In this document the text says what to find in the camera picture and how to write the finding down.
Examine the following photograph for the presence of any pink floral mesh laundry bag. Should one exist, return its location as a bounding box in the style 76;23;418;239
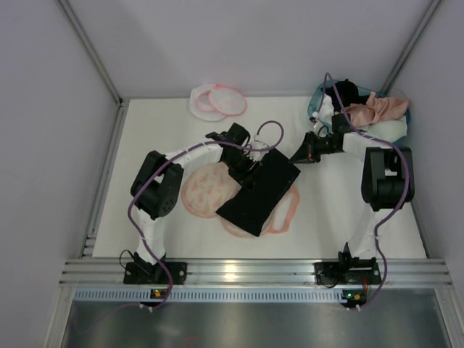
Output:
181;162;299;235

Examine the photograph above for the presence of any black bra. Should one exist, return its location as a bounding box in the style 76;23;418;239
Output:
216;149;300;236

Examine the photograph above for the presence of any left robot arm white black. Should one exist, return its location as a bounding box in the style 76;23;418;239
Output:
127;123;277;268

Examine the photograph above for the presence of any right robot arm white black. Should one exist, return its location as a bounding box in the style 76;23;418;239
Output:
290;114;415;259

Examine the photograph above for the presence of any blue plastic laundry basket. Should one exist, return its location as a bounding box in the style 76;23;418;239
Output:
307;79;410;143

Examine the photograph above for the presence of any black garment in basket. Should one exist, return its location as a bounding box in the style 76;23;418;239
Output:
324;79;369;112

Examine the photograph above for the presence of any pink garment in basket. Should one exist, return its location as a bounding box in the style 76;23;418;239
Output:
344;92;410;128

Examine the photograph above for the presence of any white garment in basket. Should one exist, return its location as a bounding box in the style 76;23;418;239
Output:
308;95;408;143

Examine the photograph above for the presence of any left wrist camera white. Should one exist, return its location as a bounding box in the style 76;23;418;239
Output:
247;134;273;162

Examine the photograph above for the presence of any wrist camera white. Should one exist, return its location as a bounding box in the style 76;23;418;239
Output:
309;112;325;133
247;134;273;162

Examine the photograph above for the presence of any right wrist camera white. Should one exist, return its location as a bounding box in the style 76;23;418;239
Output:
309;112;325;133

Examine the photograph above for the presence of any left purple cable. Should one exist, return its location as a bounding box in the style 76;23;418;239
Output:
125;121;286;312

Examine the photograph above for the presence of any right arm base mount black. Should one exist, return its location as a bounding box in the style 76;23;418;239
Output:
314;243;381;289

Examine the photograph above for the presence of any left aluminium frame post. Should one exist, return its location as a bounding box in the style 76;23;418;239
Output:
54;0;124;106

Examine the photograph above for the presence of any aluminium frame post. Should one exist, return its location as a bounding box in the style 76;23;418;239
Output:
380;0;444;94
54;0;124;106

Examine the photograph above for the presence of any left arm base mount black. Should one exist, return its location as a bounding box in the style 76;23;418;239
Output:
119;251;187;285

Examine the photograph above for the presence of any right aluminium frame post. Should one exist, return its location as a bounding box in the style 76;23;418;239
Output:
380;0;444;94

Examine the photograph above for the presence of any aluminium front rail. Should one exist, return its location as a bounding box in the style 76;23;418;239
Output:
59;258;452;289

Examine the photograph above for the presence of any grey slotted cable duct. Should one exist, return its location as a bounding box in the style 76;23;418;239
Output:
74;287;365;303

